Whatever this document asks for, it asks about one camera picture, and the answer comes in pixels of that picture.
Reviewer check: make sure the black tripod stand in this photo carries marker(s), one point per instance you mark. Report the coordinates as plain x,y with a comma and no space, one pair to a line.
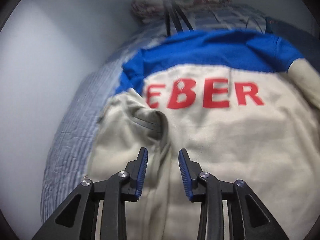
173,13

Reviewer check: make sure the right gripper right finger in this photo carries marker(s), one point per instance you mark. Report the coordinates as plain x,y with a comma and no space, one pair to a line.
248,217

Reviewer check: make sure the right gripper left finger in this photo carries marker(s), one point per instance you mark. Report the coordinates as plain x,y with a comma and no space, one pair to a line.
76,217

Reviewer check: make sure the beige and blue jacket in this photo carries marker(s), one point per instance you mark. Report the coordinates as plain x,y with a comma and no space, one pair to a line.
245,105

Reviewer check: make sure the dark blue clothing pile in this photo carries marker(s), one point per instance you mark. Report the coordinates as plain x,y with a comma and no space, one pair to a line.
288,31

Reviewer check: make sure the striped blue white quilt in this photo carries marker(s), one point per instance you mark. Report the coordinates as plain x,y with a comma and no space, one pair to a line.
73,141

